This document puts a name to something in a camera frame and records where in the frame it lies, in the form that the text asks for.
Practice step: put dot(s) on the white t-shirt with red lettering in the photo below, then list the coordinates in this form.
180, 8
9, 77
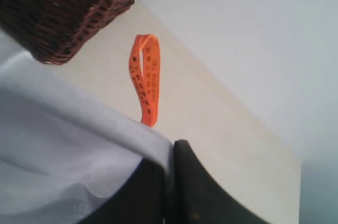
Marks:
63, 152

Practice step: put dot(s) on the dark brown wicker basket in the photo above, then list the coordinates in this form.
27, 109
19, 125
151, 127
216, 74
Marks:
55, 30

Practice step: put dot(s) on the orange garment tag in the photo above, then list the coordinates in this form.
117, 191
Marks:
145, 73

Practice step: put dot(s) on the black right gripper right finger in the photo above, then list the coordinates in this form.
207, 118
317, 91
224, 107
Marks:
200, 199

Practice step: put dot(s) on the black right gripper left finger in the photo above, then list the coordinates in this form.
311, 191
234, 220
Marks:
139, 200

